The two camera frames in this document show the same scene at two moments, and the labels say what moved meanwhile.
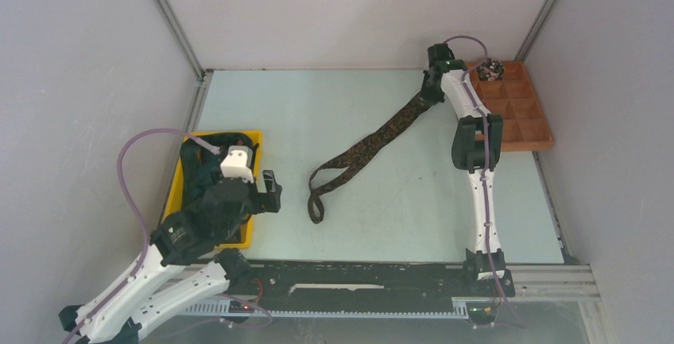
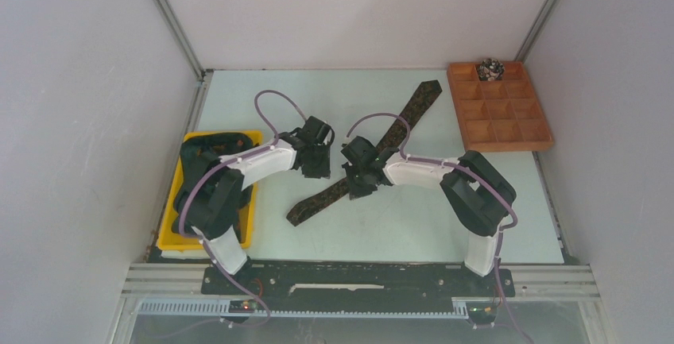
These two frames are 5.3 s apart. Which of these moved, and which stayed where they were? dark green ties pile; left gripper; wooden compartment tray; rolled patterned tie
Moved: left gripper
Stayed: rolled patterned tie; dark green ties pile; wooden compartment tray
